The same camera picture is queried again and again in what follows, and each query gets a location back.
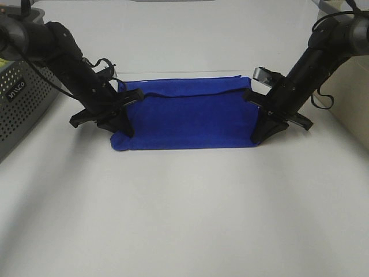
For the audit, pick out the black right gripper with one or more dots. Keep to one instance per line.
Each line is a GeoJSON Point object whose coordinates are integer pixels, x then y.
{"type": "Point", "coordinates": [283, 101]}

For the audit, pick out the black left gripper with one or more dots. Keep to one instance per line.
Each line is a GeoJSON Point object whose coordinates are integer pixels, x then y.
{"type": "Point", "coordinates": [111, 114]}

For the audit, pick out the blue microfibre towel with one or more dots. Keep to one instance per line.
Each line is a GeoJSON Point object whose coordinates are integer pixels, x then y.
{"type": "Point", "coordinates": [189, 113]}

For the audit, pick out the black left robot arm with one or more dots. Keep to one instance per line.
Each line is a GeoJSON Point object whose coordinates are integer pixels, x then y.
{"type": "Point", "coordinates": [51, 45]}

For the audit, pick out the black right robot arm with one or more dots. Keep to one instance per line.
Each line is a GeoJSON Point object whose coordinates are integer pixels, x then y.
{"type": "Point", "coordinates": [331, 44]}

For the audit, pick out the beige box with grey rim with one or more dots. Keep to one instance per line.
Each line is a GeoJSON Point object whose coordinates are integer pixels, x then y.
{"type": "Point", "coordinates": [349, 87]}

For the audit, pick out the grey perforated plastic basket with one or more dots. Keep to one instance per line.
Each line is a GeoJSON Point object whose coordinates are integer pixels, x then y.
{"type": "Point", "coordinates": [25, 94]}

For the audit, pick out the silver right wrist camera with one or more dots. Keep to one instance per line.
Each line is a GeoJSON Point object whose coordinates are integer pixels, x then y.
{"type": "Point", "coordinates": [266, 79]}

